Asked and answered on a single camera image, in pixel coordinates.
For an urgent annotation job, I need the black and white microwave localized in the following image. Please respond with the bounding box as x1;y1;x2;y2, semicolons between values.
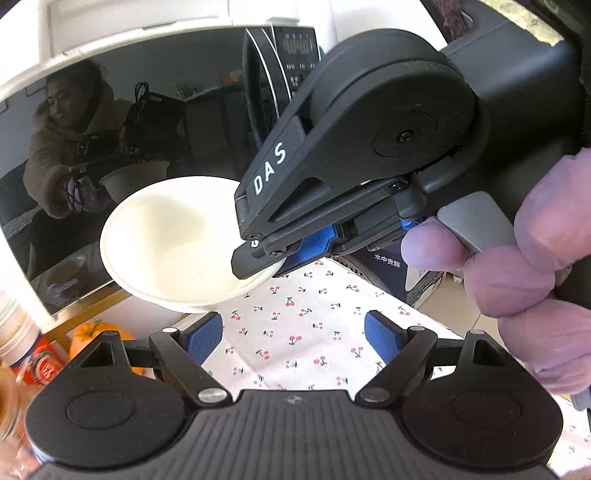
0;0;326;324

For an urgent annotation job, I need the glass jar with small oranges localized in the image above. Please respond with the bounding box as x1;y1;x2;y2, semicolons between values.
0;288;68;393

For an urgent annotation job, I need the person's right hand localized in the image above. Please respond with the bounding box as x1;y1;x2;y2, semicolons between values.
401;148;591;398

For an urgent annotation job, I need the cherry print tablecloth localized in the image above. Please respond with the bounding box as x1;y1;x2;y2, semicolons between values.
198;256;591;476

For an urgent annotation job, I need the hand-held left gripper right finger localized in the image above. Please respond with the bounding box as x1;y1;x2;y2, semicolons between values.
355;310;515;408

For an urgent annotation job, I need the large orange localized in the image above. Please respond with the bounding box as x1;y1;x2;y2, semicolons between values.
69;320;155;376

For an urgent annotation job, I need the dark cardboard box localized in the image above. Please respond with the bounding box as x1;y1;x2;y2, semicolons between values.
330;242;446;310

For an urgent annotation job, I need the cream bowl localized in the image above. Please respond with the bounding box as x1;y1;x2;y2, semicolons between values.
99;176;284;315

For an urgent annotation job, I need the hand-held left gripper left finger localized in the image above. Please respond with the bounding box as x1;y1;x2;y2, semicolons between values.
69;311;233;408

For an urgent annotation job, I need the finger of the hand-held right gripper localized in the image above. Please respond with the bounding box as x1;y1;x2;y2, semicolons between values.
231;115;419;282
274;216;403;278

